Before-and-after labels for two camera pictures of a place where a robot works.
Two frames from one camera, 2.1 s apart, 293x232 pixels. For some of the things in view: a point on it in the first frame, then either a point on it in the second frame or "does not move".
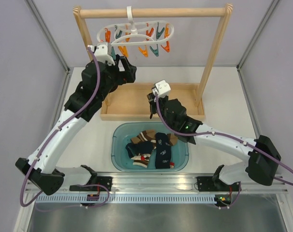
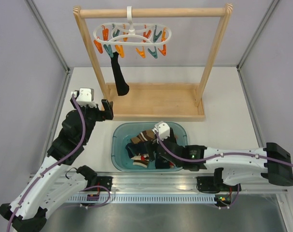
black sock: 153,108 -> 151,148
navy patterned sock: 134,149 does not move
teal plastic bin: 122,133 does not move
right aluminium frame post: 270,11 does not move
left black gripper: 128,76 -> 107,114
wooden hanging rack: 132,101 does not move
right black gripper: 164,98 -> 168,139
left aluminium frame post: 40,21 does not move
